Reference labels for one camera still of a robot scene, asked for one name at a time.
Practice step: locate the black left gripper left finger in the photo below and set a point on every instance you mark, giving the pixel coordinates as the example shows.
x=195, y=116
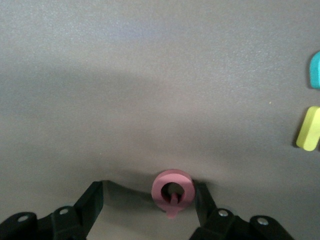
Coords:
x=85, y=207

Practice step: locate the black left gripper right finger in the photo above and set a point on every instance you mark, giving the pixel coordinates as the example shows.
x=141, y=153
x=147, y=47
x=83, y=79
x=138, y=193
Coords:
x=207, y=207

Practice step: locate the pink capital letter Q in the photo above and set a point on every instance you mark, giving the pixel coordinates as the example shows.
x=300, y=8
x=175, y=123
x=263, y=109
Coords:
x=183, y=200

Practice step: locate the yellow capital letter H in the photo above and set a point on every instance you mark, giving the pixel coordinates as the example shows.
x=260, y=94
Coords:
x=308, y=135

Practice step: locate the teal capital letter R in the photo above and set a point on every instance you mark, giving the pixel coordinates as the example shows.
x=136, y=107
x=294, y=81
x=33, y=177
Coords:
x=315, y=72

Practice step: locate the brown table cover sheet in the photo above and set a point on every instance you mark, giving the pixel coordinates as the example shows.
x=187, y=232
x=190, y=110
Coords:
x=125, y=75

